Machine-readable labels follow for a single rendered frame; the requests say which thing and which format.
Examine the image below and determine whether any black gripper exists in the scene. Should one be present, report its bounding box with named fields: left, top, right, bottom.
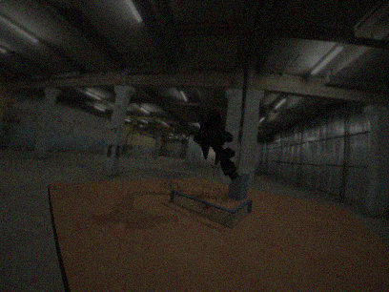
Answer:
left=194, top=130, right=235, bottom=165

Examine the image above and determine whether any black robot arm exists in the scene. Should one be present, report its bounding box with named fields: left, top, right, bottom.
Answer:
left=199, top=109, right=239, bottom=181

